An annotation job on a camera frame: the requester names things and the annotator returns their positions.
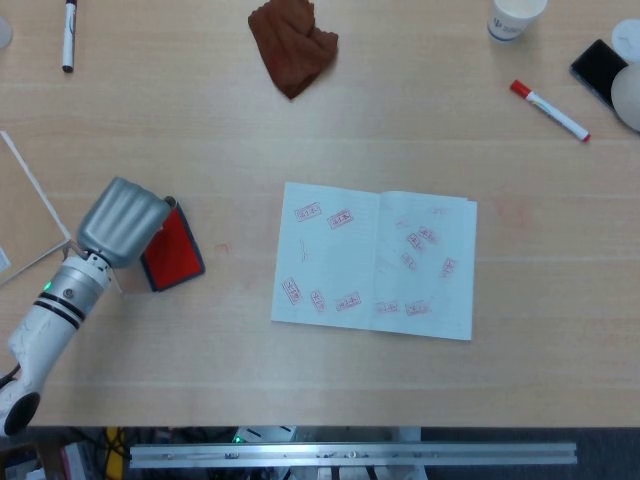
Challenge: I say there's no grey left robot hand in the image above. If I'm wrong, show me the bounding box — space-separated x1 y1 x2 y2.
75 176 177 270

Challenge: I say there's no open white stamped notebook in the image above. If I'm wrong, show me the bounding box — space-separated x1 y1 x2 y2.
270 180 479 343

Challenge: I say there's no transparent ink pad lid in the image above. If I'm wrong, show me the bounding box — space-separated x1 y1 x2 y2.
107 266 152 297

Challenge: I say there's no black capped whiteboard marker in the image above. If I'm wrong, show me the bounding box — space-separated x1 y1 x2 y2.
61 0 79 74

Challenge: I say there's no crumpled brown cloth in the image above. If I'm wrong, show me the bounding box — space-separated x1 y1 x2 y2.
247 0 340 101

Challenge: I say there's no white paper cup blue logo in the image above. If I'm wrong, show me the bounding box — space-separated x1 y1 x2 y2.
487 0 549 48

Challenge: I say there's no red capped whiteboard marker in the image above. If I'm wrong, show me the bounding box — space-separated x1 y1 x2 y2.
509 79 592 144

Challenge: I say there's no black smartphone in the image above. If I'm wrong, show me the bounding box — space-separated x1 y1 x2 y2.
569 38 630 111

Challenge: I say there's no upturned beige bowl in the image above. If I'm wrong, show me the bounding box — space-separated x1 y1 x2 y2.
610 63 640 134

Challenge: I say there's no round white cup lid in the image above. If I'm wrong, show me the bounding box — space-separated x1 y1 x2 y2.
610 18 640 65

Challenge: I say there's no red ink pad grey frame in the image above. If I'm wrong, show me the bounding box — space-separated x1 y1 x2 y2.
139 202 207 294

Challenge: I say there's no aluminium profile rail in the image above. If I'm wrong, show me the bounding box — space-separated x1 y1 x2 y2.
129 441 578 470

